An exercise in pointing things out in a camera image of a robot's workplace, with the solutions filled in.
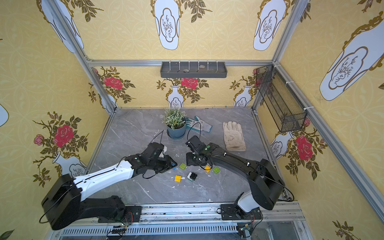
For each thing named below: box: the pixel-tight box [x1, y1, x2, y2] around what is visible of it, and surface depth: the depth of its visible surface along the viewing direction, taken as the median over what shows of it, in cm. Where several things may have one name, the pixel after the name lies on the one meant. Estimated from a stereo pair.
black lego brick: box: [190, 172, 198, 181], surface depth 83 cm
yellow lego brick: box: [174, 175, 182, 183], surface depth 85 cm
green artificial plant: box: [160, 106, 187, 130], surface depth 94 cm
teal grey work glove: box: [186, 116, 213, 133], surface depth 111 cm
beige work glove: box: [222, 121, 246, 152], surface depth 106 cm
